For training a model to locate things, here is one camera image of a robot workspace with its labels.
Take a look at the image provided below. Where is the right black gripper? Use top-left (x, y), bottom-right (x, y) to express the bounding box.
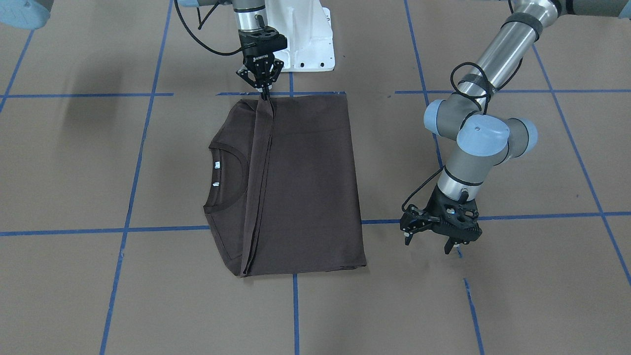
top-left (236, 53), bottom-right (284, 101)

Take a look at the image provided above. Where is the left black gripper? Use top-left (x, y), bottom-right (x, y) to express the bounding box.
top-left (399, 206), bottom-right (466, 255)

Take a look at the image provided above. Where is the dark brown t-shirt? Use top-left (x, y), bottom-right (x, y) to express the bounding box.
top-left (204, 95), bottom-right (367, 277)

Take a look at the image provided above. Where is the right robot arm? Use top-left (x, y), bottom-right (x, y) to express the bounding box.
top-left (0, 0), bottom-right (288, 101)

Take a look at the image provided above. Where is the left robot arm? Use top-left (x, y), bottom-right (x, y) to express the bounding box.
top-left (399, 0), bottom-right (630, 254)

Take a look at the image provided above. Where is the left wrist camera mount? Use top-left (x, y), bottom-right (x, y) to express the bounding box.
top-left (424, 186), bottom-right (482, 244)

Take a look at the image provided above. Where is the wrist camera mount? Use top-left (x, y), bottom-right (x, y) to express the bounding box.
top-left (238, 26), bottom-right (288, 58)
top-left (424, 186), bottom-right (482, 244)

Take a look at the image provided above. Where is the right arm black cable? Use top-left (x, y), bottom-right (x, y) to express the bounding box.
top-left (174, 0), bottom-right (247, 56)

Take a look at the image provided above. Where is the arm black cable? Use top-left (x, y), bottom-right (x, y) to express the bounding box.
top-left (401, 62), bottom-right (494, 213)
top-left (174, 0), bottom-right (247, 56)

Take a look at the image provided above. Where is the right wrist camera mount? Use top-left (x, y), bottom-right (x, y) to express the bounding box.
top-left (238, 26), bottom-right (288, 58)

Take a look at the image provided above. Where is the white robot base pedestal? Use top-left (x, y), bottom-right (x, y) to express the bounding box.
top-left (264, 0), bottom-right (336, 72)

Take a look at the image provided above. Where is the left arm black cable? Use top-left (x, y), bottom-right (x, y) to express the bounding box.
top-left (401, 62), bottom-right (494, 213)

